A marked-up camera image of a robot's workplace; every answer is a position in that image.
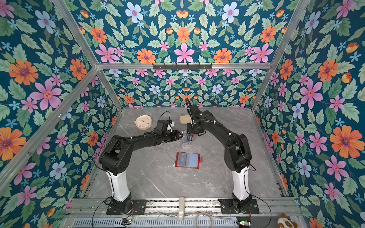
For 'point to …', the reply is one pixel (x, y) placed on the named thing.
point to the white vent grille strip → (153, 222)
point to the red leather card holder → (186, 159)
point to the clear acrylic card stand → (191, 141)
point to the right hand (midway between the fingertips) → (191, 130)
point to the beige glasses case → (185, 119)
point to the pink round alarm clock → (143, 122)
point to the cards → (189, 137)
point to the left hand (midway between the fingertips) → (183, 132)
